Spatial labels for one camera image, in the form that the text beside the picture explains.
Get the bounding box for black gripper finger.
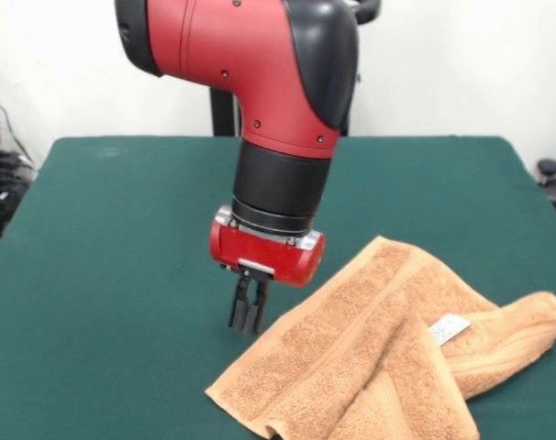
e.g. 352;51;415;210
227;272;250;332
241;279;270;336

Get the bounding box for black chair base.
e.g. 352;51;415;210
536;158;556;230

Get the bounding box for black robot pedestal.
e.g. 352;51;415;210
208;0;383;138

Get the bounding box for tan terry towel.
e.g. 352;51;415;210
205;236;556;440

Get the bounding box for black cable bundle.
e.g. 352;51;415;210
0;148;39;239

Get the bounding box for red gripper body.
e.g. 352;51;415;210
207;204;327;289

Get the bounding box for dark green tablecloth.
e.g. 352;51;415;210
0;135;556;440

